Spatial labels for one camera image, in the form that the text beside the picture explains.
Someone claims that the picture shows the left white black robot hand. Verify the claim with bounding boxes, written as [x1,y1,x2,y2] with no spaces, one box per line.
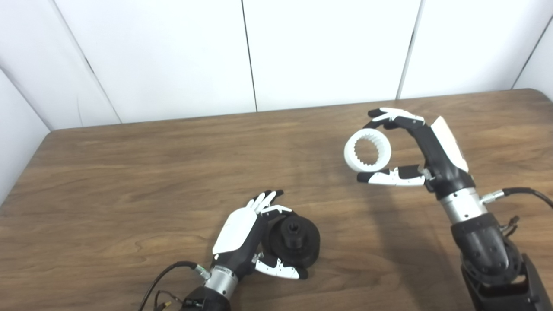
[212,189,309,280]

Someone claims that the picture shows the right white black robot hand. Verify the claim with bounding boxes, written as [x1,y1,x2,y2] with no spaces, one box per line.
[357,108,476,200]

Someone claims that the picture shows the round black plastic part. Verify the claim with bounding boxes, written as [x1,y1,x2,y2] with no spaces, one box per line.
[262,212,321,268]

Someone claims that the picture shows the white toothed plastic ring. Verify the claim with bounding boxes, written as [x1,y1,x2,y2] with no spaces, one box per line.
[344,128,392,173]

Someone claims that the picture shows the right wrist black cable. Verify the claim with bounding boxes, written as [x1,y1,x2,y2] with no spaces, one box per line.
[480,187,553,210]

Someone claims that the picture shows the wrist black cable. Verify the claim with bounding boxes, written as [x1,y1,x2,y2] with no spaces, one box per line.
[137,261,211,311]
[480,187,553,210]

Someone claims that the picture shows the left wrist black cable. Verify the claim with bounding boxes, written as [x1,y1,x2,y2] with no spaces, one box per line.
[137,261,211,311]

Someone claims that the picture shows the right arm thin wires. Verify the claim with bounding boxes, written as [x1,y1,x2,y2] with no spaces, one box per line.
[501,216,520,238]

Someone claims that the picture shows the arm thin wires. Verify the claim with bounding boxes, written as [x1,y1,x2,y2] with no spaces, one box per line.
[501,216,520,238]
[153,290,184,311]

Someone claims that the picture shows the left arm thin wires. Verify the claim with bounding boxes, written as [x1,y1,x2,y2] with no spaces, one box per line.
[153,290,184,311]

